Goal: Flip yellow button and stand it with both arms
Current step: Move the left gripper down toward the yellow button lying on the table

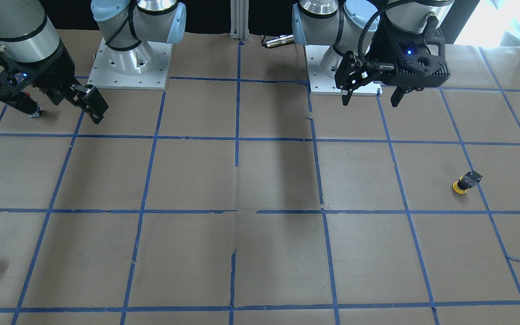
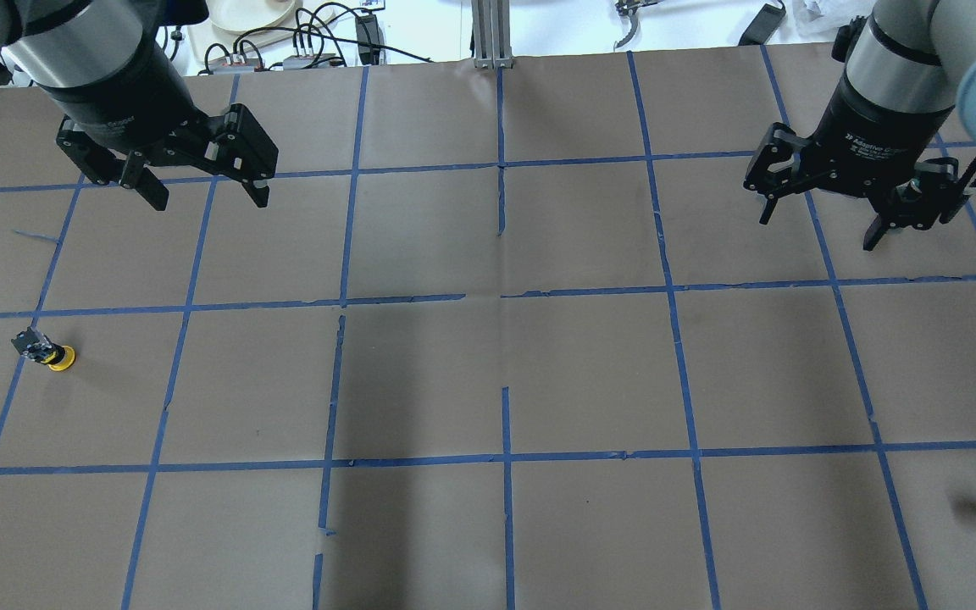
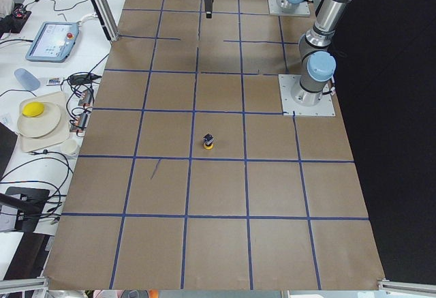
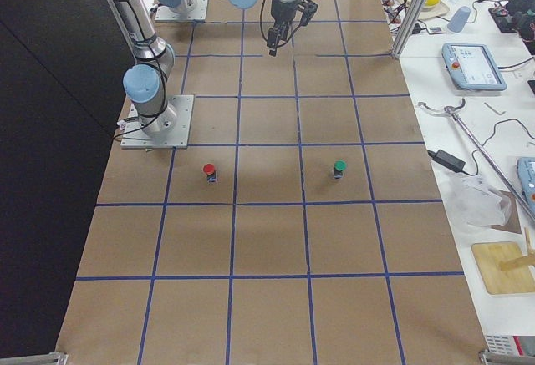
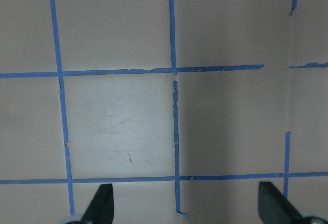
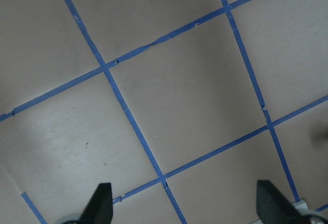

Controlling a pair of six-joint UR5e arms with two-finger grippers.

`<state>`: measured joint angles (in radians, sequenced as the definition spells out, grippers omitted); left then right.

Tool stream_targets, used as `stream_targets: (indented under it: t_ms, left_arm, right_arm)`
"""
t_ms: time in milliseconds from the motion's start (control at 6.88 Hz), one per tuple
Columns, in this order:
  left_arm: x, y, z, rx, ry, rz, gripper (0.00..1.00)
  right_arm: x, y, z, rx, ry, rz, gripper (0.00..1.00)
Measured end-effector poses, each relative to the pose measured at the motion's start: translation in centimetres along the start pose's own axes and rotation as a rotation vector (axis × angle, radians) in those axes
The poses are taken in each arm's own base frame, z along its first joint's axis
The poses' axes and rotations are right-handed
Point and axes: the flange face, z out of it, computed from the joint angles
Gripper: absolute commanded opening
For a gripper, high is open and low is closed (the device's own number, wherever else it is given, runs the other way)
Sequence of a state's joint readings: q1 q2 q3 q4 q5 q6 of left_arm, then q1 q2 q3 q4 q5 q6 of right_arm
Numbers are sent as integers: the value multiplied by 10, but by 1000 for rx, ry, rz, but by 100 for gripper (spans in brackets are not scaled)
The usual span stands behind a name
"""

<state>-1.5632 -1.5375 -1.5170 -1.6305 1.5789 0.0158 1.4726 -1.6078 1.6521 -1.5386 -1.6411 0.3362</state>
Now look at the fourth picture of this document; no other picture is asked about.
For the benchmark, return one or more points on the clear plastic bag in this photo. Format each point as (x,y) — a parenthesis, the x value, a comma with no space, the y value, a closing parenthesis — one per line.
(473,201)

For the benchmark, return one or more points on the blue teach pendant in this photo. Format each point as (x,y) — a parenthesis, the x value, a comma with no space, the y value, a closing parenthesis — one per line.
(472,67)

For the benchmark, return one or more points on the red push button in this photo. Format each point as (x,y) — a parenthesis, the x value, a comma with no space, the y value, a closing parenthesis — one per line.
(210,172)

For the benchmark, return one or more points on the wooden cutting board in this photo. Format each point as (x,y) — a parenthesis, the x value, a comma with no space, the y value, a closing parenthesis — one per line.
(503,268)

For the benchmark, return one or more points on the aluminium frame post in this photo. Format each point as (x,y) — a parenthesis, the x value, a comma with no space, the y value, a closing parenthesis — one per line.
(406,28)

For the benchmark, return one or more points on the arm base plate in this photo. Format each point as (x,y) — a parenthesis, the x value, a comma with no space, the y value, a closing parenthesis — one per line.
(181,10)
(170,130)

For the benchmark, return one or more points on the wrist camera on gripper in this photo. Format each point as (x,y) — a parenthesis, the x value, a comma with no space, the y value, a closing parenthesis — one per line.
(307,8)

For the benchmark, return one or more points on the black power adapter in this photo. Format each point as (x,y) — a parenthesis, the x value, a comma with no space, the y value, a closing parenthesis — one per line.
(449,161)

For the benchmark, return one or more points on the metal rod tool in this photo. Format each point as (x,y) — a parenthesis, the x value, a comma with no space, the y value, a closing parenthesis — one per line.
(453,112)

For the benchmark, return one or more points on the light blue cup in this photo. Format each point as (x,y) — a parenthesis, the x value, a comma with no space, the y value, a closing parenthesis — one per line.
(459,19)

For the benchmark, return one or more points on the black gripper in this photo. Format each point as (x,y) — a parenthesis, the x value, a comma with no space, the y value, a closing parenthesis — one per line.
(281,12)

